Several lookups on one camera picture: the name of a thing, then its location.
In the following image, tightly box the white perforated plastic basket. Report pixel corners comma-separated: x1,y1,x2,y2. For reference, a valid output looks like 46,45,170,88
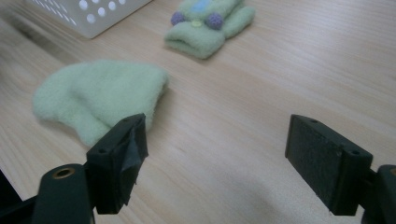
24,0,153,40

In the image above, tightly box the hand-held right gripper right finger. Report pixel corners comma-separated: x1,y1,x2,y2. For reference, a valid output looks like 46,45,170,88
284,114,374,217

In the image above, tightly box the green plush toy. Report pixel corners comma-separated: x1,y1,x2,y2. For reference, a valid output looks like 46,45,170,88
163,0,257,61

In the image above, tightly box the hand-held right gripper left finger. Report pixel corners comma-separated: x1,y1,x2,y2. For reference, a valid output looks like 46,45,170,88
85,113,149,216

